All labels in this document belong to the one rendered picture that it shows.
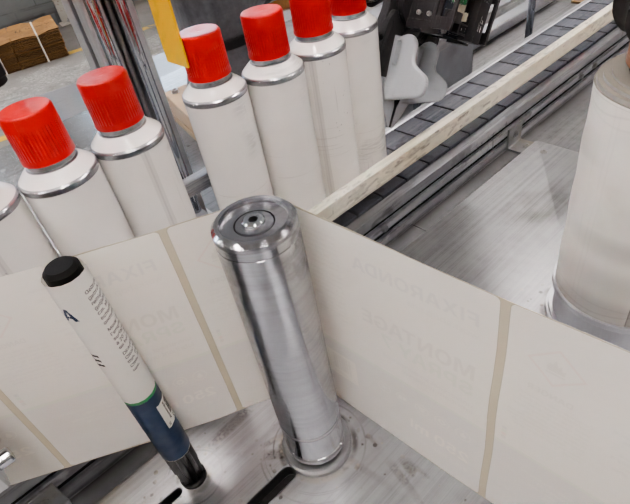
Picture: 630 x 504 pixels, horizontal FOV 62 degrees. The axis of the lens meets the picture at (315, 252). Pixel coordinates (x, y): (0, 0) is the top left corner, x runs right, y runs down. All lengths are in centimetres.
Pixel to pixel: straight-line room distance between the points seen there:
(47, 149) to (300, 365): 20
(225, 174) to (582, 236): 27
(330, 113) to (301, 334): 27
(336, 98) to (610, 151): 24
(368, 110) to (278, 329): 33
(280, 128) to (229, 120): 5
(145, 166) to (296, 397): 19
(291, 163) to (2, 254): 23
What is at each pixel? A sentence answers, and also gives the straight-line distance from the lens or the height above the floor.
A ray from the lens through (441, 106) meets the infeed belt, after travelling 71.
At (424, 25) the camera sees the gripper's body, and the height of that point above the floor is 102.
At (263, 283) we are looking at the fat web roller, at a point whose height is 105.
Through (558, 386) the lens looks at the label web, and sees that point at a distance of 20.
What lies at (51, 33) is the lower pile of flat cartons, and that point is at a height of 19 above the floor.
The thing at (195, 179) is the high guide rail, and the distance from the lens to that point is 48.
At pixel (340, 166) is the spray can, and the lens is 51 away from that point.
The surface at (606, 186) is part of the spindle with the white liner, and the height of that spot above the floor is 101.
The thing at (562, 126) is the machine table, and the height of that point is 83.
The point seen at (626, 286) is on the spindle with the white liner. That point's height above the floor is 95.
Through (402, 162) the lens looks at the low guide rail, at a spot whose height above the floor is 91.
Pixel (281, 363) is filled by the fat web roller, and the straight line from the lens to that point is 26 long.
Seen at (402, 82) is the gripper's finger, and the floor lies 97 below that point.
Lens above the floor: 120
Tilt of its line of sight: 40 degrees down
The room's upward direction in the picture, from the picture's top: 11 degrees counter-clockwise
